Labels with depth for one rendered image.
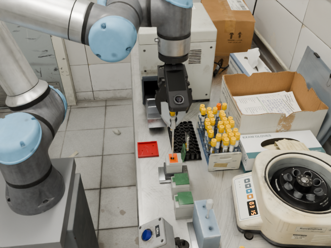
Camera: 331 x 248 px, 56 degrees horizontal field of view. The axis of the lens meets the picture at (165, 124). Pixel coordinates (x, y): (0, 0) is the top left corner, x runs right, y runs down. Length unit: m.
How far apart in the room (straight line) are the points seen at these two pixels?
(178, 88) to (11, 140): 0.39
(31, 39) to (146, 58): 1.55
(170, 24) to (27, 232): 0.60
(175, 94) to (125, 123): 1.87
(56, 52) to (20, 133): 1.85
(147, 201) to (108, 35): 0.53
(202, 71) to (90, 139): 1.43
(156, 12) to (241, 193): 0.53
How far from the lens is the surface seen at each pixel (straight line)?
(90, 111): 2.73
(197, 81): 1.22
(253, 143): 1.01
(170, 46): 0.69
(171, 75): 0.72
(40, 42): 2.58
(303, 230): 0.83
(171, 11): 0.66
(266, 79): 1.24
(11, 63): 0.83
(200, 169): 1.00
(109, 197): 2.05
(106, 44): 0.55
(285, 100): 1.25
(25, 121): 0.81
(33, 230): 0.88
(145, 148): 1.06
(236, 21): 1.57
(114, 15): 0.56
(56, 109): 0.89
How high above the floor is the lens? 1.61
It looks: 40 degrees down
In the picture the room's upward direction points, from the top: straight up
